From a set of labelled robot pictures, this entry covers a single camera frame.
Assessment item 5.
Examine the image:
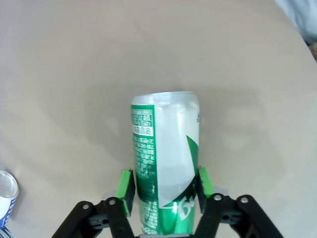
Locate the blue white drink can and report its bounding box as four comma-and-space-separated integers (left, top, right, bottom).
0, 170, 20, 230

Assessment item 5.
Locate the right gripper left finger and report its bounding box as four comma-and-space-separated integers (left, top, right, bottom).
51, 169, 136, 238

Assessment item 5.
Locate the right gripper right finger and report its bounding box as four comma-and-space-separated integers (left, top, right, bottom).
193, 166, 283, 238

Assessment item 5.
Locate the green white drink can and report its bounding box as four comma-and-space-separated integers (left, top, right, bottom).
130, 91, 202, 236

